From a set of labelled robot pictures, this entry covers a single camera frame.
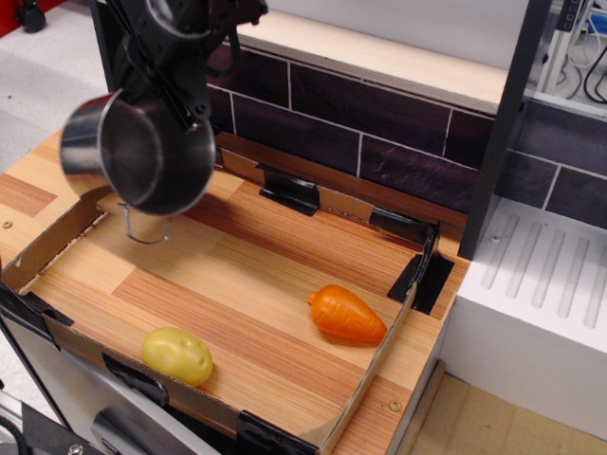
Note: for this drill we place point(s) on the stainless steel pot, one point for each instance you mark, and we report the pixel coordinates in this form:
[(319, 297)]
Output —
[(139, 152)]

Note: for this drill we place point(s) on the yellow plastic potato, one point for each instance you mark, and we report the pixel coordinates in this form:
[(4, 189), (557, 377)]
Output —
[(179, 354)]

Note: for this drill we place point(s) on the black caster wheel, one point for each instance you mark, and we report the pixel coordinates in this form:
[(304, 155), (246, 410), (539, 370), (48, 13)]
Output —
[(30, 16)]

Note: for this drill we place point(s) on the cardboard fence with black tape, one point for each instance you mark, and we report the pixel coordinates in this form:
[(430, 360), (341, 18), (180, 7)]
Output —
[(79, 296)]

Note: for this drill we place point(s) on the orange plastic carrot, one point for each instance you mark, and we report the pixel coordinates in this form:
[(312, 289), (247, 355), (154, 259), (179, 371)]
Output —
[(338, 312)]

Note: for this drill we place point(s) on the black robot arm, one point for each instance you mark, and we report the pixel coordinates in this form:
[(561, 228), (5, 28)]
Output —
[(221, 51)]

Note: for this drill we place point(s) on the dark right shelf post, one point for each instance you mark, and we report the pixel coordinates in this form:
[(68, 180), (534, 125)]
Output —
[(485, 200)]

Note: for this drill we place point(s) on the light wooden shelf board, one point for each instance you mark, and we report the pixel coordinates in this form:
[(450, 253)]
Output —
[(421, 72)]

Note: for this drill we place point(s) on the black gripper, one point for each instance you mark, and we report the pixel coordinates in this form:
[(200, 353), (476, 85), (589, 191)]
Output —
[(162, 50)]

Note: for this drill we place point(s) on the white ribbed drainboard sink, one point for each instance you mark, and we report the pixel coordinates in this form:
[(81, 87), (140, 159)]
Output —
[(529, 321)]

